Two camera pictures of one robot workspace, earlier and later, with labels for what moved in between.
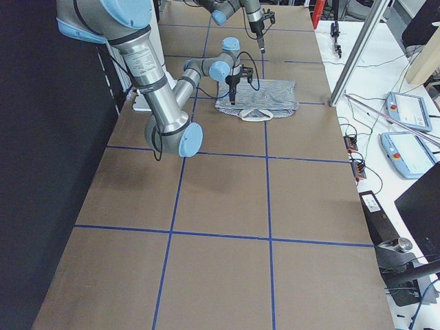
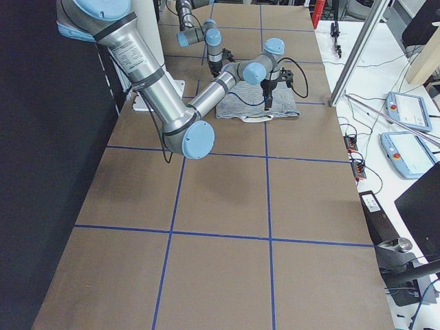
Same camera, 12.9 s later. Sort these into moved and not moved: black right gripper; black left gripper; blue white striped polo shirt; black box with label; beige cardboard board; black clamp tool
Moved: black right gripper; black left gripper
Not moved: blue white striped polo shirt; black box with label; beige cardboard board; black clamp tool
